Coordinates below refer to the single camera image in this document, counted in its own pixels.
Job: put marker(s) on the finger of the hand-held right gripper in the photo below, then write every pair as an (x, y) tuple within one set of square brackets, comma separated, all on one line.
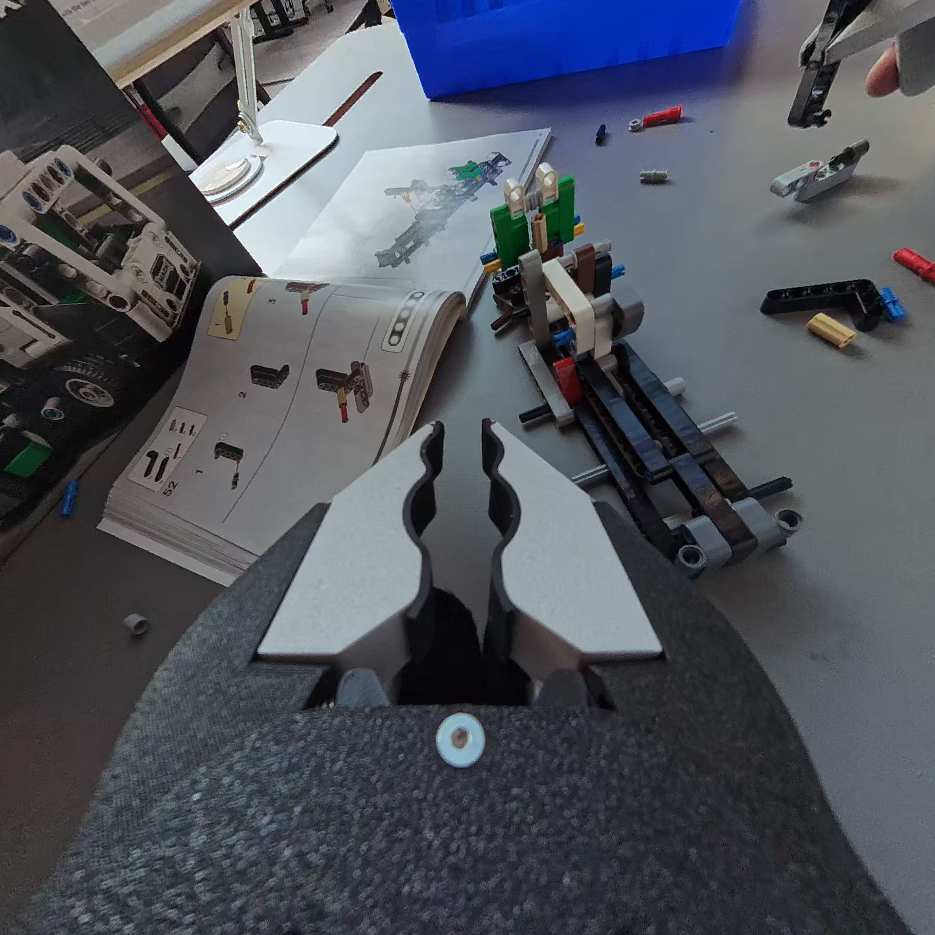
[(919, 62), (887, 25)]

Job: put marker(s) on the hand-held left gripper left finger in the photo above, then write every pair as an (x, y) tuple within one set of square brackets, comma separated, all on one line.
[(350, 570)]

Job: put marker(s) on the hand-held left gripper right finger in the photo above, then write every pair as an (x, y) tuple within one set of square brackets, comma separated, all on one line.
[(570, 577)]

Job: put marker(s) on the lego truck chassis assembly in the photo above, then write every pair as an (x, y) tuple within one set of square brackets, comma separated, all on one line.
[(657, 453)]

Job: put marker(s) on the grey lego connector assembly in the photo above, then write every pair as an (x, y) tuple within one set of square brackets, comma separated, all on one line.
[(811, 175)]

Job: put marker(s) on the lego instruction booklet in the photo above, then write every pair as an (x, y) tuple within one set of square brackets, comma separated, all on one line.
[(292, 380)]

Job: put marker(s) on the red lego pin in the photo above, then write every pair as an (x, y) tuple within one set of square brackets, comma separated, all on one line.
[(913, 261), (661, 115)]

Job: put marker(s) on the grey lego bushing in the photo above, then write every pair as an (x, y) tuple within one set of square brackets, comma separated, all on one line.
[(136, 623)]

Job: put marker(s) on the blue lego pin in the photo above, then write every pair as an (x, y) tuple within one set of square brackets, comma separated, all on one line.
[(892, 303), (69, 498)]

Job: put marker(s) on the black angled lego beam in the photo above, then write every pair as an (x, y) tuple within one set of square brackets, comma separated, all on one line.
[(811, 298)]

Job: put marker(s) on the grey lego pin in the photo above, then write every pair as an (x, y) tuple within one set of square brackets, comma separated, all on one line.
[(654, 175)]

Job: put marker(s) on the tan lego pin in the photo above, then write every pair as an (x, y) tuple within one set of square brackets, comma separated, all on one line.
[(830, 330)]

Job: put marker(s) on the lego set box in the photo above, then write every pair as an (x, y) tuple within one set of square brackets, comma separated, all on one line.
[(73, 256)]

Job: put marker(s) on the large blue plastic bin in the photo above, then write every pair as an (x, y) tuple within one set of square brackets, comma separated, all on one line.
[(570, 44)]

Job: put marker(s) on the white desk lamp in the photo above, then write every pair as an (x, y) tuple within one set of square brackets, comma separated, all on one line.
[(248, 87)]

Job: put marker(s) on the light wooden table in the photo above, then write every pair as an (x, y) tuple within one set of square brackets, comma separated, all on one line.
[(146, 36)]

